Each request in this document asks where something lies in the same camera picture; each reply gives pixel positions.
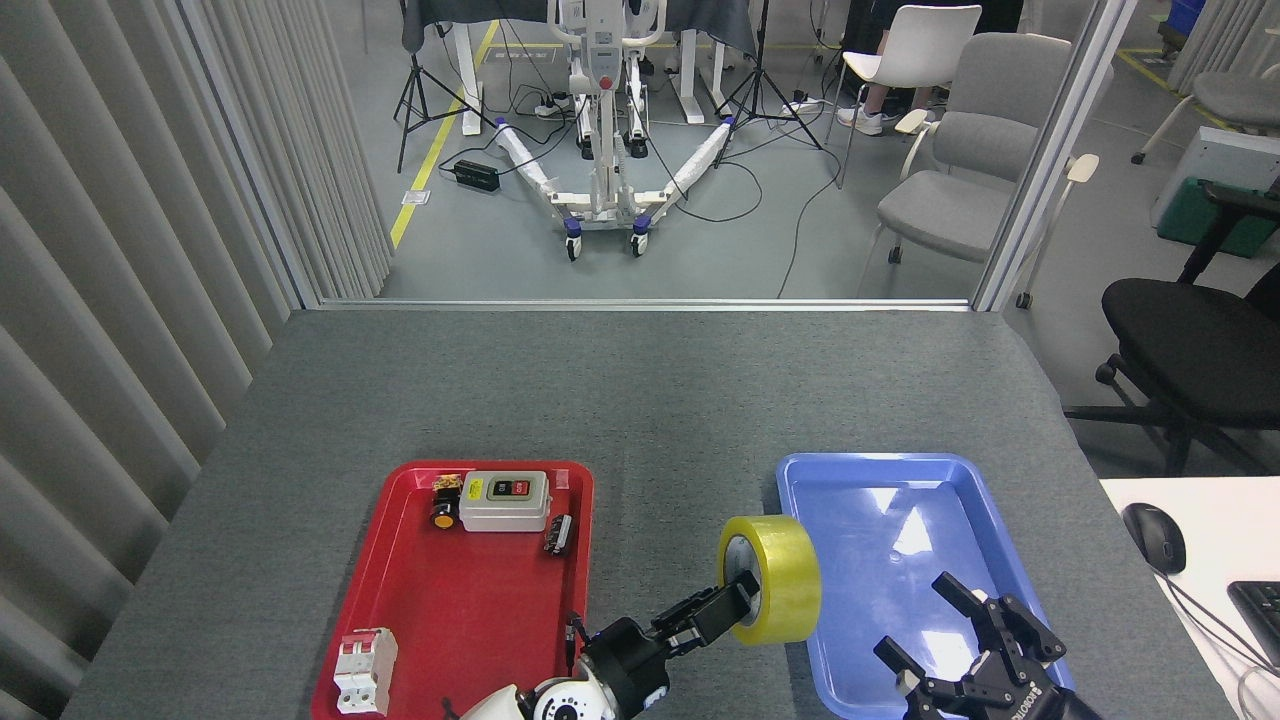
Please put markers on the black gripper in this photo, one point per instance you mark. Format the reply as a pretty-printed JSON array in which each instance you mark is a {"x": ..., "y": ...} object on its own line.
[
  {"x": 1010, "y": 700},
  {"x": 625, "y": 665}
]

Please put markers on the yellow tape roll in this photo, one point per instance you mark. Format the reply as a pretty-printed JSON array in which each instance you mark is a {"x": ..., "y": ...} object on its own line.
[{"x": 790, "y": 580}]

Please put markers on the blue plastic tray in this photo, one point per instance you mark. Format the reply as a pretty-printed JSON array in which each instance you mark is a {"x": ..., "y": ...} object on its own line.
[{"x": 870, "y": 560}]

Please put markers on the black computer mouse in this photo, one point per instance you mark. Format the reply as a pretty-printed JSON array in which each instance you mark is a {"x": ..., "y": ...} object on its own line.
[{"x": 1155, "y": 535}]

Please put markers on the red plastic tray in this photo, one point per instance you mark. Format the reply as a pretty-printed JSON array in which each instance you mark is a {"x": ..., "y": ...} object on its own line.
[{"x": 470, "y": 600}]

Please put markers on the white desk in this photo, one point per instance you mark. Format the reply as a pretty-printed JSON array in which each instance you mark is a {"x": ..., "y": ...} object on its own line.
[{"x": 1225, "y": 530}]

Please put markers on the yellow black push button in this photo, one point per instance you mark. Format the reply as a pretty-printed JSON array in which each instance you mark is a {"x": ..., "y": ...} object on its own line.
[{"x": 441, "y": 515}]

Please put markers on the black keyboard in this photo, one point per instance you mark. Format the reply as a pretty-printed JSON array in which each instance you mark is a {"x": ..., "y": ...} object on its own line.
[{"x": 1262, "y": 615}]

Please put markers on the white circuit breaker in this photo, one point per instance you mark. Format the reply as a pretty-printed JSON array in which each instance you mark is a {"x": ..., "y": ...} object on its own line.
[{"x": 365, "y": 672}]

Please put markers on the black office chair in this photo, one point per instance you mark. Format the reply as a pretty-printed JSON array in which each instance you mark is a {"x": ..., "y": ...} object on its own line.
[{"x": 1190, "y": 340}]

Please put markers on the white wheeled stand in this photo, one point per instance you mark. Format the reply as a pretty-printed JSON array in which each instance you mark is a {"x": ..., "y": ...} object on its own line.
[{"x": 605, "y": 150}]

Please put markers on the green box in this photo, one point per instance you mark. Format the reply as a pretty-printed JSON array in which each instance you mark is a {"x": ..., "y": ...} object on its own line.
[{"x": 1190, "y": 218}]

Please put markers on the black power adapter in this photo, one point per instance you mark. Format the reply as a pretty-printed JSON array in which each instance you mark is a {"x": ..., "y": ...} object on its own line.
[{"x": 476, "y": 175}]

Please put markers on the grey padded chair, wooden armrests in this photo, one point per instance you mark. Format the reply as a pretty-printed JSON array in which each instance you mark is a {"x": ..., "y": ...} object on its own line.
[{"x": 990, "y": 140}]

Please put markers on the person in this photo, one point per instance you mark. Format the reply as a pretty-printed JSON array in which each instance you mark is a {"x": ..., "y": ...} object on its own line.
[{"x": 868, "y": 118}]

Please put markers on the white power strip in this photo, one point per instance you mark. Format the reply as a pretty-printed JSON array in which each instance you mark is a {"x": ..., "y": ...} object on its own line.
[{"x": 550, "y": 108}]

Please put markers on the black tripod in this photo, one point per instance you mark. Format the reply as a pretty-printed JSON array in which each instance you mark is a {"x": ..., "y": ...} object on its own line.
[
  {"x": 412, "y": 90},
  {"x": 760, "y": 80}
]

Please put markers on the light grey box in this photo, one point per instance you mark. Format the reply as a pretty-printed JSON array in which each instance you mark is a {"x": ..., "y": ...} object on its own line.
[{"x": 1230, "y": 160}]

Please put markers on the dark cloth covered table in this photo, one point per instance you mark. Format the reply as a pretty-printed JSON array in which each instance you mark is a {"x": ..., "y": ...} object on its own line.
[{"x": 720, "y": 20}]

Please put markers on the white plastic chair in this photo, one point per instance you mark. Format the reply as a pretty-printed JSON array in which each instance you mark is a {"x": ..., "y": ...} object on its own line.
[{"x": 925, "y": 40}]

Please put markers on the small black rocker switch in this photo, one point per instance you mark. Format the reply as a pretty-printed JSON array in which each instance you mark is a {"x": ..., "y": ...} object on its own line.
[{"x": 556, "y": 533}]

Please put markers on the grey two-button switch box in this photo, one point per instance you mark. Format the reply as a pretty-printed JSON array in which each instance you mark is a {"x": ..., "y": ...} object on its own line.
[{"x": 500, "y": 508}]

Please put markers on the silver frame post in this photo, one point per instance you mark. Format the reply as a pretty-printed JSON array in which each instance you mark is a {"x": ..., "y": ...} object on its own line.
[{"x": 1050, "y": 160}]

